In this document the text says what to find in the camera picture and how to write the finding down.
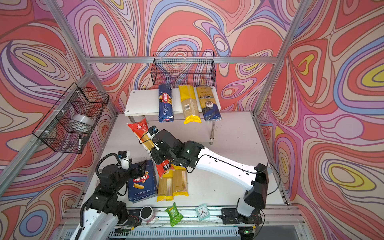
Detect black wire basket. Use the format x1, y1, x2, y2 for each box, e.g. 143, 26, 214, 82
32, 83, 109, 154
151, 51, 216, 88

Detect black wire basket left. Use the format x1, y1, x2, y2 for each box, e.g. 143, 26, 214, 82
32, 83, 109, 154

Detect black wire basket back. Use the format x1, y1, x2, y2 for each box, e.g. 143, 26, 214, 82
151, 51, 216, 88

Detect blue Barilla rigatoni box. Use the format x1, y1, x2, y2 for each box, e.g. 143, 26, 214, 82
128, 160, 158, 203

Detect dark blue yellow spaghetti bag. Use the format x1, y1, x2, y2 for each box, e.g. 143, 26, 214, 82
197, 86, 222, 122

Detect black marker pen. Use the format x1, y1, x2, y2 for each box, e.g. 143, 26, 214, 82
78, 135, 82, 153

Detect yellow barcode spaghetti bag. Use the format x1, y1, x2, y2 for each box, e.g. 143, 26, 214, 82
179, 85, 202, 125

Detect green snack pouch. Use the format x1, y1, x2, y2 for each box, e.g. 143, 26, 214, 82
165, 203, 184, 227

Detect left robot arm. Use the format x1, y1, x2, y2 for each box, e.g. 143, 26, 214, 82
71, 151, 147, 240

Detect long yellow Pastatime bag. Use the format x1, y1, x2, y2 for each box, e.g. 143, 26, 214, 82
173, 165, 189, 197

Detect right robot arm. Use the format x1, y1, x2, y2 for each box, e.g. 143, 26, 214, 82
149, 126, 269, 218

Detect short yellow Pastatime bag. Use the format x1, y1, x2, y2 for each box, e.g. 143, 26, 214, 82
157, 170, 174, 202

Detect white two-tier shelf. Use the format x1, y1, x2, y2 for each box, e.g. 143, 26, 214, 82
124, 87, 221, 145

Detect teal alarm clock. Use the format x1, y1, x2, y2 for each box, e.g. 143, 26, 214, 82
196, 204, 211, 221

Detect blue Barilla spaghetti box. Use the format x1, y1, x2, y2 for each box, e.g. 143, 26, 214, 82
159, 84, 174, 123

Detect silver tape roll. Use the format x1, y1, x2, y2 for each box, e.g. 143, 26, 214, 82
72, 114, 94, 127

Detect red spaghetti bag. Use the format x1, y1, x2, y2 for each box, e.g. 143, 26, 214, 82
128, 119, 174, 178

